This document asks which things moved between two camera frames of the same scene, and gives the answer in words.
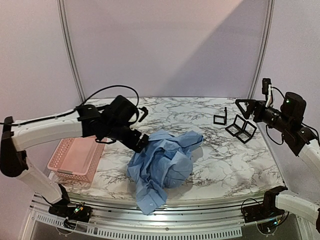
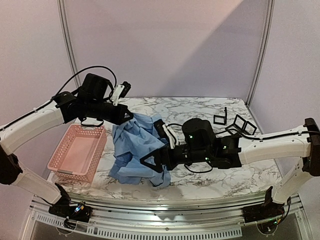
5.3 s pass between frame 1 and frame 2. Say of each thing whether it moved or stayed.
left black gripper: moved
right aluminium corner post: stayed
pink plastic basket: stayed
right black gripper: moved
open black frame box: stayed
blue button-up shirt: moved
